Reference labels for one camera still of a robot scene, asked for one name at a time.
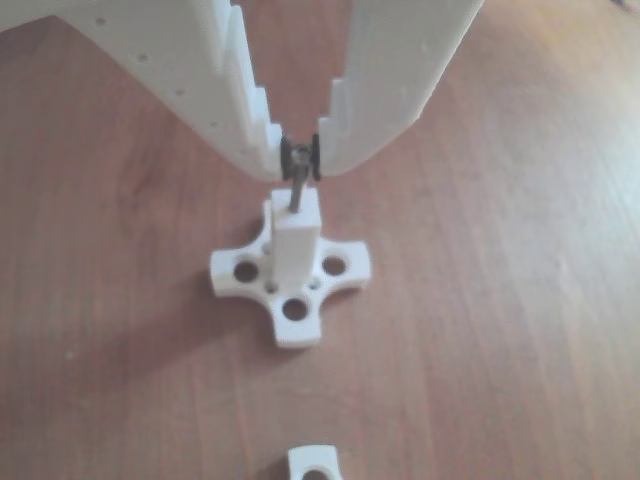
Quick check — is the small silver screw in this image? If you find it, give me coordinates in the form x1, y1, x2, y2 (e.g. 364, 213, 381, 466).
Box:
287, 142, 312, 212

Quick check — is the white cross-base post stand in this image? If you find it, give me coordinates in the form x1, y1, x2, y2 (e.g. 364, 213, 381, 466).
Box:
287, 444, 342, 480
208, 187, 374, 349

